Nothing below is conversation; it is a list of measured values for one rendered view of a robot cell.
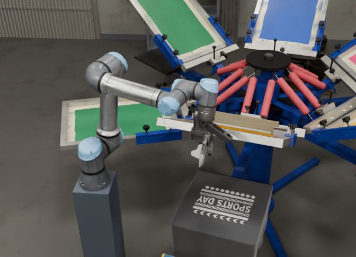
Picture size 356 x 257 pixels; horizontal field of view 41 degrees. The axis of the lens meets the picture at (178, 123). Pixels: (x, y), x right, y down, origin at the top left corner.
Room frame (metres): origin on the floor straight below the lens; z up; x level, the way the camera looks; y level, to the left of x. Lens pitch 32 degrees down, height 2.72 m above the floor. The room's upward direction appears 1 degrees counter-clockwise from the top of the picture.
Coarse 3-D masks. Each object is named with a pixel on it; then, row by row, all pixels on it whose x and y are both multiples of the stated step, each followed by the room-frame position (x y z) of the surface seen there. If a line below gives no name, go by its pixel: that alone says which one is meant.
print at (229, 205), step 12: (204, 192) 2.05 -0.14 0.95; (216, 192) 2.05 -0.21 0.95; (228, 192) 2.04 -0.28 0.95; (240, 192) 2.04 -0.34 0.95; (204, 204) 1.95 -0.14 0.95; (216, 204) 1.95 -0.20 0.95; (228, 204) 1.95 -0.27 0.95; (240, 204) 1.95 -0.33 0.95; (252, 204) 1.95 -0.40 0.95; (216, 216) 1.86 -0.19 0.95; (228, 216) 1.85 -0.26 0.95; (240, 216) 1.85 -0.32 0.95
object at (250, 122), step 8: (216, 112) 2.35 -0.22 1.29; (224, 112) 2.34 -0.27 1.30; (216, 120) 2.32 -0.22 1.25; (224, 120) 2.31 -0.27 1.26; (232, 120) 2.30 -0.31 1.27; (240, 120) 2.29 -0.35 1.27; (248, 120) 2.27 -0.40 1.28; (256, 120) 2.26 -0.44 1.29; (264, 120) 2.25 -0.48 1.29; (272, 120) 2.24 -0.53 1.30; (256, 128) 2.24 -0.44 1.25; (264, 128) 2.23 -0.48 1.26; (272, 128) 2.21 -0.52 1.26
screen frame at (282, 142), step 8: (160, 120) 1.87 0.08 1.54; (168, 120) 1.86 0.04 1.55; (176, 120) 1.85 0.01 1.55; (184, 120) 2.13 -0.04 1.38; (192, 120) 2.25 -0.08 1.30; (176, 128) 1.83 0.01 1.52; (184, 128) 1.82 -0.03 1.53; (240, 136) 1.74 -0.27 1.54; (248, 136) 1.73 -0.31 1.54; (256, 136) 1.72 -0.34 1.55; (264, 136) 1.71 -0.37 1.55; (264, 144) 1.69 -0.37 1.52; (272, 144) 1.68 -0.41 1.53; (280, 144) 1.68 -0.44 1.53; (288, 144) 1.94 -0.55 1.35
